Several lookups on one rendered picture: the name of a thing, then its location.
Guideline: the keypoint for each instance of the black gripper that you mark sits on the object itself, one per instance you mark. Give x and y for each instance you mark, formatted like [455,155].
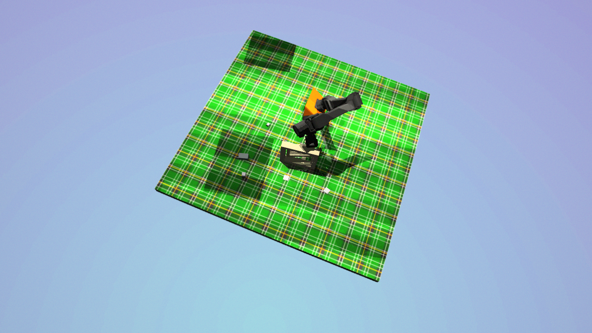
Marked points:
[311,140]

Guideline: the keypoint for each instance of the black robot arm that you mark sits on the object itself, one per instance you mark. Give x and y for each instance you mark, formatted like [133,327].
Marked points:
[335,108]

